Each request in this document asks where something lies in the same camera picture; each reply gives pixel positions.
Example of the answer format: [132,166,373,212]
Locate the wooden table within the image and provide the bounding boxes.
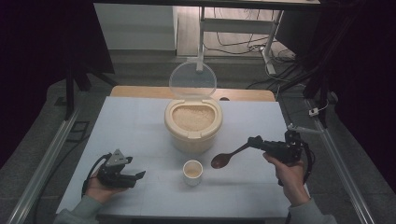
[110,85,277,103]

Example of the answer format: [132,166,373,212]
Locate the white desk frame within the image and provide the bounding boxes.
[195,7,285,76]

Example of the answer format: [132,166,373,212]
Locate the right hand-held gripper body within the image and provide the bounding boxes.
[262,123,325,164]

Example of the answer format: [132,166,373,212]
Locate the black floor cables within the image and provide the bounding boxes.
[204,7,297,64]

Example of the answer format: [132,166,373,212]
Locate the clear round container lid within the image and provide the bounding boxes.
[168,60,218,101]

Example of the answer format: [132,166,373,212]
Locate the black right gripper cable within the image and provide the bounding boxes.
[277,141,316,188]

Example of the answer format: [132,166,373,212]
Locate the cream rice container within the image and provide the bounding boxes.
[163,97,224,154]

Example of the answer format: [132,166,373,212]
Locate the brown wooden spoon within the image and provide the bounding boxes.
[210,142,252,170]

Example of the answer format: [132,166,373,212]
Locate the white rice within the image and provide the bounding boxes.
[171,105,216,133]

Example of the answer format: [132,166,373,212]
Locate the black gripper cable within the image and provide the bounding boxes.
[81,152,112,199]
[277,141,316,188]

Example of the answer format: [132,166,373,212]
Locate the white cabinet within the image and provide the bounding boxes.
[92,3,178,51]

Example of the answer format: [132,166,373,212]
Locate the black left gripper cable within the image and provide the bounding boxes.
[81,152,112,199]

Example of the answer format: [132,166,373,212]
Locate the person's right hand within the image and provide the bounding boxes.
[262,152,308,207]

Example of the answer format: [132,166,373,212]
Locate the small white cup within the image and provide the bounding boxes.
[182,159,204,188]

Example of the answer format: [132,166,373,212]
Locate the white table mat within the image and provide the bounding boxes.
[55,95,318,219]

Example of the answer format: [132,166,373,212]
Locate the black metal stand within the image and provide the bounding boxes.
[278,59,332,129]
[63,60,120,121]

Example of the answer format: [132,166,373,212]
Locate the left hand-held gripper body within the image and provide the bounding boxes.
[96,148,137,189]

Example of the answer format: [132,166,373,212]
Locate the person's left hand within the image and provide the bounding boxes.
[85,175,129,205]

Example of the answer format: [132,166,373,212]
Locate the aluminium rail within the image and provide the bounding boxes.
[305,98,377,224]
[6,106,82,224]

